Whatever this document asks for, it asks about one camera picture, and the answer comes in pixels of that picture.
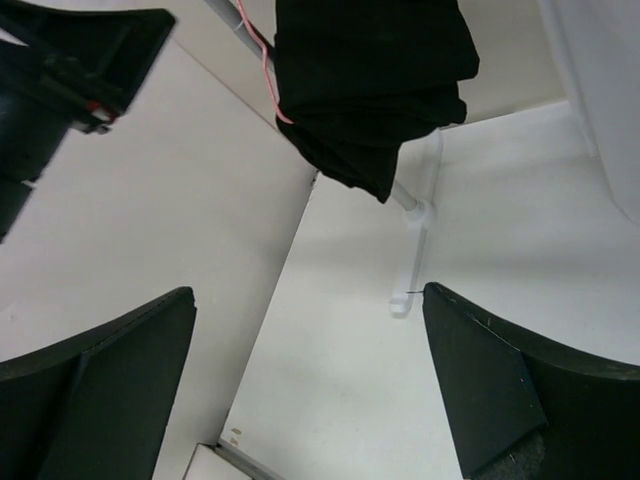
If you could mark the white camisole top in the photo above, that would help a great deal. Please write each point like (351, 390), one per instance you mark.
(595, 46)

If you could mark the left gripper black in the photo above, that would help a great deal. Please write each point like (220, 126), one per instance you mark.
(74, 60)

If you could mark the aluminium rail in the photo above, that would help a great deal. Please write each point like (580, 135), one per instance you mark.
(242, 462)

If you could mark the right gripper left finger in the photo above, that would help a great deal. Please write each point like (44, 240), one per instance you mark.
(96, 405)

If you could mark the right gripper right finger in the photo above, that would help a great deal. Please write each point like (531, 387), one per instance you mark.
(522, 406)

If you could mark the black trousers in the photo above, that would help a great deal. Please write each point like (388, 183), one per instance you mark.
(357, 79)

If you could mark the left rack pole with foot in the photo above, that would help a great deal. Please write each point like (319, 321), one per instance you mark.
(419, 209)

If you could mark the pink wire hanger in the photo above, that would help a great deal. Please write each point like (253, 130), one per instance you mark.
(264, 57)

